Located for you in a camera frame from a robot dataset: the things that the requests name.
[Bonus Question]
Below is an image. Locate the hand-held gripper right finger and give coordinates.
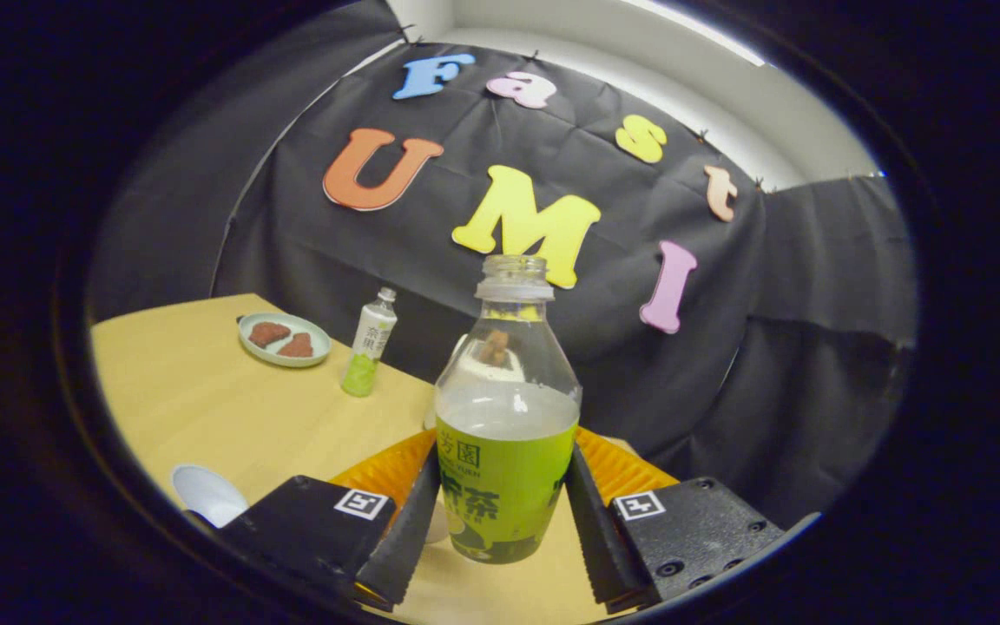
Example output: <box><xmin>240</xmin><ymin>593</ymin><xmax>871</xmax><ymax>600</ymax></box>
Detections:
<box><xmin>562</xmin><ymin>427</ymin><xmax>822</xmax><ymax>613</ymax></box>

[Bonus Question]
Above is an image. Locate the white toaster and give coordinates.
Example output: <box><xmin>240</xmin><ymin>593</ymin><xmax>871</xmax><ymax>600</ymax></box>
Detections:
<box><xmin>422</xmin><ymin>334</ymin><xmax>527</xmax><ymax>432</ymax></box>

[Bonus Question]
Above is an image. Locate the wooden table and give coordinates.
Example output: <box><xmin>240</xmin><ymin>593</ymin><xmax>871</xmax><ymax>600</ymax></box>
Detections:
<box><xmin>90</xmin><ymin>293</ymin><xmax>640</xmax><ymax>625</ymax></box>

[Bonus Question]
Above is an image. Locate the black backdrop cloth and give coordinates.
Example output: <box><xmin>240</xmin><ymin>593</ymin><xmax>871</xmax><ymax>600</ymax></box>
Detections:
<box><xmin>88</xmin><ymin>0</ymin><xmax>918</xmax><ymax>530</ymax></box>

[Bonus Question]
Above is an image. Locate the green label juice bottle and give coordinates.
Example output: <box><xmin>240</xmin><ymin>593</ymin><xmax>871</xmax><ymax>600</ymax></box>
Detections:
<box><xmin>434</xmin><ymin>255</ymin><xmax>583</xmax><ymax>565</ymax></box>

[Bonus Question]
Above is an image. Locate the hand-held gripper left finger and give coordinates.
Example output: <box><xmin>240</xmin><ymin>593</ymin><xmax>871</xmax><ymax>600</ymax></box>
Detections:
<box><xmin>222</xmin><ymin>430</ymin><xmax>442</xmax><ymax>609</ymax></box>

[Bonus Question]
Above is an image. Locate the pale green plate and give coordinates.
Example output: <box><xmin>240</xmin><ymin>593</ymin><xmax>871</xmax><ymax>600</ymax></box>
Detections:
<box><xmin>238</xmin><ymin>312</ymin><xmax>332</xmax><ymax>369</ymax></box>

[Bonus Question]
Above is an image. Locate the ceiling light panel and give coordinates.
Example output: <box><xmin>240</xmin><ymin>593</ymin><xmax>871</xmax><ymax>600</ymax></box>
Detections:
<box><xmin>622</xmin><ymin>0</ymin><xmax>766</xmax><ymax>68</ymax></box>

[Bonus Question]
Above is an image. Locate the white cup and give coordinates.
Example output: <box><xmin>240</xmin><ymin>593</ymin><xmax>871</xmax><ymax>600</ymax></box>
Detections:
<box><xmin>171</xmin><ymin>464</ymin><xmax>250</xmax><ymax>529</ymax></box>

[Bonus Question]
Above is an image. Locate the slim white green bottle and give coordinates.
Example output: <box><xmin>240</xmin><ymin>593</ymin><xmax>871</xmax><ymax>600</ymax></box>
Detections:
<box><xmin>341</xmin><ymin>287</ymin><xmax>398</xmax><ymax>398</ymax></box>

